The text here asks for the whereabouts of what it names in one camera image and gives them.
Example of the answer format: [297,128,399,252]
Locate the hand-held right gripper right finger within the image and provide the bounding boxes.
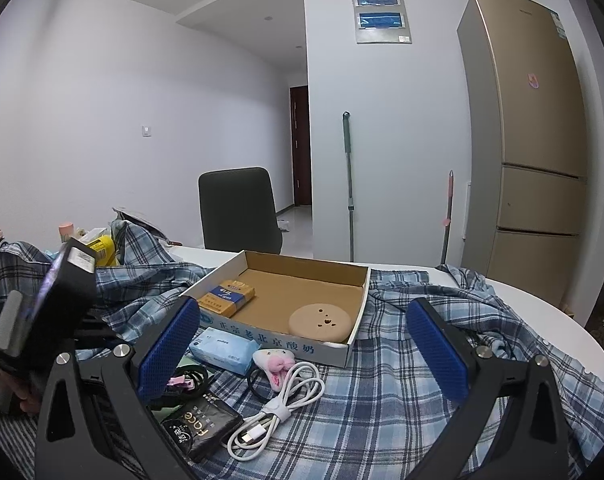
[405,297,571,480]

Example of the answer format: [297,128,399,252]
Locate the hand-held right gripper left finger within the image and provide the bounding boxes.
[34,297,201,480]

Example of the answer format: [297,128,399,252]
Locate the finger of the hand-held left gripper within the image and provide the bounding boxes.
[74,308,115,348]

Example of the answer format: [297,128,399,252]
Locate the black hair tie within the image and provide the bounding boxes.
[167,364,210,396]

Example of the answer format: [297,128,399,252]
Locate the blue tissue pack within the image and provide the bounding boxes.
[188,326,261,376]

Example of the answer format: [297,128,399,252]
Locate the black sachet packet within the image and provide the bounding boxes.
[162,395,245,463]

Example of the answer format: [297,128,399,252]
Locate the white charging cable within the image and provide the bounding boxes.
[226,360,327,462]

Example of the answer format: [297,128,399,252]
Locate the white cardboard box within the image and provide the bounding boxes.
[181,250,371,368]

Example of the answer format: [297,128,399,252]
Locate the person's left hand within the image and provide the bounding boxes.
[0,330,45,416]

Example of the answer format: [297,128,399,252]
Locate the yellow bottle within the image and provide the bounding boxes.
[84,235,117,267]

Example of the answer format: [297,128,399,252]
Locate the blue plaid cloth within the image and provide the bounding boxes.
[0,220,604,480]

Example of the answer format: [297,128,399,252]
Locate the orange and blue small pack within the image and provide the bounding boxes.
[198,280,257,318]

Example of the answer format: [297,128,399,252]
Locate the white plastic bag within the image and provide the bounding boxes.
[112,206,157,231]

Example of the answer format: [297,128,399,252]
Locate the round beige disc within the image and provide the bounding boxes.
[288,302,353,343]

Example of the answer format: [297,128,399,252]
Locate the dark grey chair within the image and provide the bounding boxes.
[198,167,283,255]

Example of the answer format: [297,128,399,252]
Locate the gold refrigerator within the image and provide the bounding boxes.
[456,0,590,311]

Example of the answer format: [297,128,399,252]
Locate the dark wooden door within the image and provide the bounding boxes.
[290,86,313,207]

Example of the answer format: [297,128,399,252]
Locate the grey electrical panel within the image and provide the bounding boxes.
[350,0,413,45]

